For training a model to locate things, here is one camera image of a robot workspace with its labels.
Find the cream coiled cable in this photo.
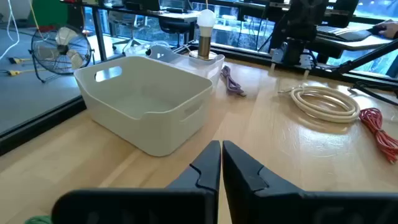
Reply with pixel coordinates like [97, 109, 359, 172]
[277, 85, 361, 124]

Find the green panel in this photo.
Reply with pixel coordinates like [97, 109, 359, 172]
[30, 0, 69, 29]

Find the black-framed desk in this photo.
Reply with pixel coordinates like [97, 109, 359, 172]
[60, 0, 200, 62]

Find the black floor fan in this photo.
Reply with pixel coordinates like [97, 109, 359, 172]
[28, 24, 96, 84]

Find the black computer mouse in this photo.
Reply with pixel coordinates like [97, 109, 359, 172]
[366, 24, 388, 35]

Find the red cable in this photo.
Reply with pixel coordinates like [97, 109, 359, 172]
[359, 107, 398, 165]

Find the clear plastic bin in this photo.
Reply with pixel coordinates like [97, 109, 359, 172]
[145, 44, 225, 91]

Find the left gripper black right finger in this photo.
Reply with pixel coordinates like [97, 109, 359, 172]
[221, 139, 398, 224]

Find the purple cable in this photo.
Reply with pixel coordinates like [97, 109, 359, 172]
[220, 65, 247, 98]

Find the black office chair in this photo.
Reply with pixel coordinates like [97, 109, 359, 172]
[158, 17, 195, 44]

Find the white plastic bin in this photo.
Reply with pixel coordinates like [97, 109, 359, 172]
[73, 55, 214, 157]

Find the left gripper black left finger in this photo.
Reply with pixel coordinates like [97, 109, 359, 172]
[51, 139, 222, 224]

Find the person's hand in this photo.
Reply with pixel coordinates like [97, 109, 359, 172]
[374, 20, 398, 40]

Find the grey desk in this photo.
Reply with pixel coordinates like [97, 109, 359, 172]
[313, 29, 398, 52]

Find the yellow plug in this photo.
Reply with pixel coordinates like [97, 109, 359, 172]
[5, 69, 40, 77]
[7, 57, 32, 65]

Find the green cable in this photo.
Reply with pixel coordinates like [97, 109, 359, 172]
[24, 215, 53, 224]

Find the dark grey laptop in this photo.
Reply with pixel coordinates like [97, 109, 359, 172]
[315, 18, 374, 43]

